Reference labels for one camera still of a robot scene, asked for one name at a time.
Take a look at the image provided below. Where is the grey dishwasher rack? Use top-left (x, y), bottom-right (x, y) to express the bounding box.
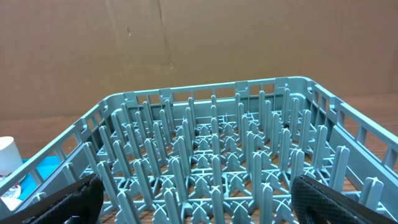
top-left (1, 77), bottom-right (397, 223)

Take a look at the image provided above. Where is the white paper cup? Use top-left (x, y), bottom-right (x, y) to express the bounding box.
top-left (0, 136), bottom-right (23, 176)

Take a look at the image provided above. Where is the teal plastic tray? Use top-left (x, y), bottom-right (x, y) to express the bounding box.
top-left (18, 156), bottom-right (61, 201)

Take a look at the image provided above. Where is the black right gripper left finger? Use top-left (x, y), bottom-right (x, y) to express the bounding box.
top-left (1, 174), bottom-right (104, 224)

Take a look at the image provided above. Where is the crumpled white napkin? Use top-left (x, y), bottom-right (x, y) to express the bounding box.
top-left (1, 184), bottom-right (22, 210)

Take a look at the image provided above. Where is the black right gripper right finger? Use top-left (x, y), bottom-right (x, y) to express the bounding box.
top-left (290, 175), bottom-right (395, 224)

